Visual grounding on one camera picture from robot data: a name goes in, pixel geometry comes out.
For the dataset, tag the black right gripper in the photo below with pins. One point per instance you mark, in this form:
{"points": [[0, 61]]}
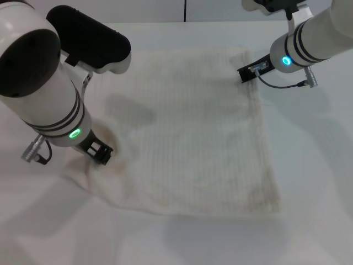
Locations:
{"points": [[263, 65]]}

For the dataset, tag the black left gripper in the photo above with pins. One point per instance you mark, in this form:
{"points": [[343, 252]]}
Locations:
{"points": [[89, 143]]}

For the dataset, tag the white ribbed towel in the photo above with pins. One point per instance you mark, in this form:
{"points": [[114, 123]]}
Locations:
{"points": [[193, 138]]}

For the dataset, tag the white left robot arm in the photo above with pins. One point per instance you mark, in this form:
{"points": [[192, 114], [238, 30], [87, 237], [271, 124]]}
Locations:
{"points": [[41, 88]]}

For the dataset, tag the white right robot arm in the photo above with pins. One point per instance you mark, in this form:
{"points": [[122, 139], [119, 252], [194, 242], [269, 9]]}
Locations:
{"points": [[317, 38]]}

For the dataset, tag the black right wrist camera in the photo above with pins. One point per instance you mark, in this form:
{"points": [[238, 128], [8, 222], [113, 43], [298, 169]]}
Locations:
{"points": [[275, 4]]}

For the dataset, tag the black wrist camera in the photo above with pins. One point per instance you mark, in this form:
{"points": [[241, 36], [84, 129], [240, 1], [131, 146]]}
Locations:
{"points": [[88, 38], [275, 4]]}

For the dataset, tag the black vertical wall strip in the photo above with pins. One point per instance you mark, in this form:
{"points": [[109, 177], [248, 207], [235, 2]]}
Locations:
{"points": [[185, 11]]}

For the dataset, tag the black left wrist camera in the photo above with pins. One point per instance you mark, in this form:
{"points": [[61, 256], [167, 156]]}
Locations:
{"points": [[88, 38]]}

